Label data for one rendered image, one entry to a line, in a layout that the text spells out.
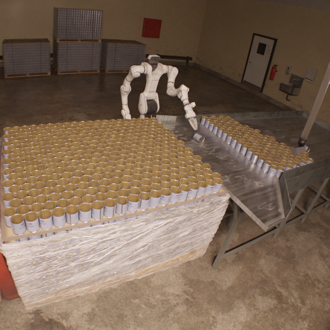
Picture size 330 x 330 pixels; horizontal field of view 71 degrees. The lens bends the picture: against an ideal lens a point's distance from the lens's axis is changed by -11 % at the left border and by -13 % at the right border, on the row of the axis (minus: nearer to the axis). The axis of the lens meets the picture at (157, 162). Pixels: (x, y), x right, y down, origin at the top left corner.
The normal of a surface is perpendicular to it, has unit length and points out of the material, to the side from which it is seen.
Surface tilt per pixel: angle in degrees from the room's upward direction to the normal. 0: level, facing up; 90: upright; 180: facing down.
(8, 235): 2
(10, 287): 90
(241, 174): 0
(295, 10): 90
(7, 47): 89
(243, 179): 0
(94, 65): 92
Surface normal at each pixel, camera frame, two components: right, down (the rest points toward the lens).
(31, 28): 0.47, 0.53
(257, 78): -0.87, 0.14
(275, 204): 0.14, -0.84
